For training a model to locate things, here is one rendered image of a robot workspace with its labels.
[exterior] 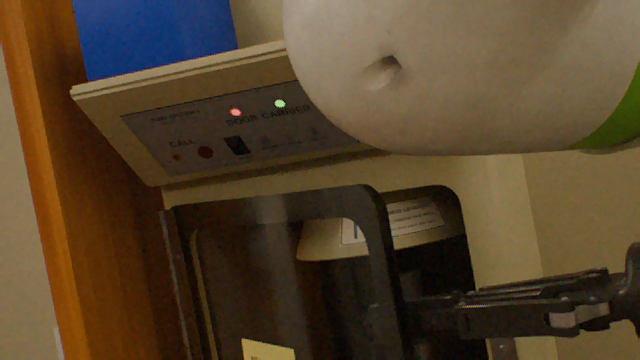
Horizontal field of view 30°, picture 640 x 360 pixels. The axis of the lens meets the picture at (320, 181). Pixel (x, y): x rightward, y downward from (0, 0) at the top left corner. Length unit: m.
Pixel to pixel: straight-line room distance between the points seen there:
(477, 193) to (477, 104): 0.55
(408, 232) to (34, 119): 0.35
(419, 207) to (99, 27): 0.32
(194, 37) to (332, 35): 0.55
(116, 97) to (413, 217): 0.28
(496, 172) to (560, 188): 0.42
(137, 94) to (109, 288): 0.21
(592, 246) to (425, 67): 1.00
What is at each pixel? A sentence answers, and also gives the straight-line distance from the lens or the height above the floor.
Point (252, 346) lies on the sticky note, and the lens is 1.06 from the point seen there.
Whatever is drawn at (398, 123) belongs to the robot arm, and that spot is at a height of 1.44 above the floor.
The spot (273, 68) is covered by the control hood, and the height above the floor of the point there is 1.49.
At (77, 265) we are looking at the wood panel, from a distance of 1.12.
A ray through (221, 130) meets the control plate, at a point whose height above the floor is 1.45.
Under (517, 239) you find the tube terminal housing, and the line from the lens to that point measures 1.07.
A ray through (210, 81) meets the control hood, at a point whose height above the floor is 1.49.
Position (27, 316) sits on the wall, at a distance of 1.83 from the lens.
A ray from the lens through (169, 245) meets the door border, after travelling 1.14.
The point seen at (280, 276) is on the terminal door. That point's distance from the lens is 1.01.
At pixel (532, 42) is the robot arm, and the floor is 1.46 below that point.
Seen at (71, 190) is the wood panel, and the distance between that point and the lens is 1.13.
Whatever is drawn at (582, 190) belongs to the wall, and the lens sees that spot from 1.45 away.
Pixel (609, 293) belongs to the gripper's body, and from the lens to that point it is 0.86.
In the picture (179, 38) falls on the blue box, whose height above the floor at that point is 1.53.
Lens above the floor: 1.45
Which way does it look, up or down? 3 degrees down
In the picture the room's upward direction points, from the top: 11 degrees counter-clockwise
